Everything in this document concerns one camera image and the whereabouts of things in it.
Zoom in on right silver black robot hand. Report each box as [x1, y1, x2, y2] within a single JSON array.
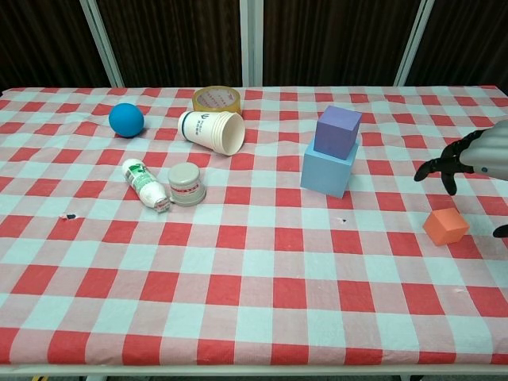
[[414, 118, 508, 239]]

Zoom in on small orange cube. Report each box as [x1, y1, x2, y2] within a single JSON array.
[[422, 207, 471, 247]]

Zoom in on medium purple cube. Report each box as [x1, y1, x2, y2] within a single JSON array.
[[313, 105, 363, 161]]

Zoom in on white paper cup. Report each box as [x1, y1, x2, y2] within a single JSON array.
[[177, 110, 246, 157]]

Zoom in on dark brown partition panel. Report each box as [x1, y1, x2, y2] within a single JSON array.
[[96, 0, 244, 88], [406, 0, 508, 87], [262, 0, 424, 88], [0, 0, 113, 92]]

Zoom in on large light blue cube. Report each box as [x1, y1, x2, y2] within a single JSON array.
[[300, 138, 361, 198]]

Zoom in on red white checkered tablecloth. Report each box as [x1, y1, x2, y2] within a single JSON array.
[[0, 85, 508, 367]]

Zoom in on yellowish clear tape roll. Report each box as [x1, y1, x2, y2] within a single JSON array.
[[192, 85, 242, 117]]

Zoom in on small grey plastic jar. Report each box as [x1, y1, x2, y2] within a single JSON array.
[[167, 163, 207, 208]]

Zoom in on white bottle green label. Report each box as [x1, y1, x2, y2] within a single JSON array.
[[121, 158, 172, 214]]

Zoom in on blue ball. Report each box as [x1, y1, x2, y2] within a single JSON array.
[[108, 102, 145, 139]]

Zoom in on white aluminium partition post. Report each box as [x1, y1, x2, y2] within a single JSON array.
[[392, 0, 437, 88], [78, 0, 125, 89], [238, 0, 265, 88]]

